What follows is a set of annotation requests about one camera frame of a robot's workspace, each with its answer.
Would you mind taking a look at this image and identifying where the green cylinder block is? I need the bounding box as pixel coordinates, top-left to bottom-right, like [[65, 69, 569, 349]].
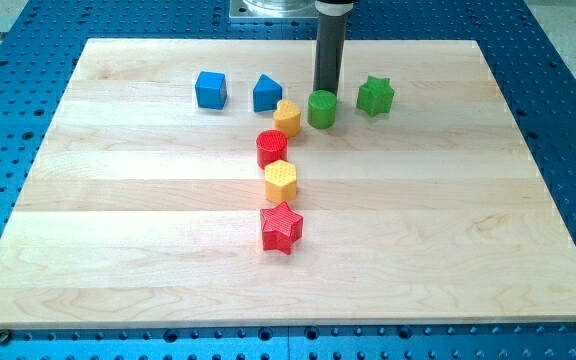
[[308, 90, 337, 129]]

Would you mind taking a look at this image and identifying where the yellow hexagon block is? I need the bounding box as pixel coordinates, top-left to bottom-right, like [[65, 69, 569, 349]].
[[264, 160, 297, 204]]

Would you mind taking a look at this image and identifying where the red cylinder block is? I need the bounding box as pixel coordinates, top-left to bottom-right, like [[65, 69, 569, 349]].
[[256, 130, 288, 169]]

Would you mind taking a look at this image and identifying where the red star block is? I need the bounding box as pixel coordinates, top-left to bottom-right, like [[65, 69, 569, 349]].
[[260, 202, 304, 255]]

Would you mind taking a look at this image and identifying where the yellow heart block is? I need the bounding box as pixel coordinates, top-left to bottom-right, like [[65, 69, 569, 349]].
[[273, 99, 301, 138]]

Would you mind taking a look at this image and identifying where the blue triangle block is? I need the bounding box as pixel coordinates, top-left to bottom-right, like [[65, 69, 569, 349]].
[[253, 74, 283, 112]]

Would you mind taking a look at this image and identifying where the blue cube block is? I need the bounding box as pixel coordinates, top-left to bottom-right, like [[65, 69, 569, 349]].
[[195, 71, 227, 110]]

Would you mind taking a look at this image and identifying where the green star block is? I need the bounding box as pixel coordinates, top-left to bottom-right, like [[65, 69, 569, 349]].
[[356, 75, 395, 117]]

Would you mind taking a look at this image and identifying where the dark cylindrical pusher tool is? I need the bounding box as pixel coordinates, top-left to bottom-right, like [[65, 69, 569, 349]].
[[313, 0, 355, 94]]

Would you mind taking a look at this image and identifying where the blue perforated metal table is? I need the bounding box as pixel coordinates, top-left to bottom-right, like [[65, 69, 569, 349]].
[[0, 0, 576, 359]]

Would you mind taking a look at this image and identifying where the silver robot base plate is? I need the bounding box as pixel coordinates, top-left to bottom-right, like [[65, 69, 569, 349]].
[[229, 0, 317, 19]]

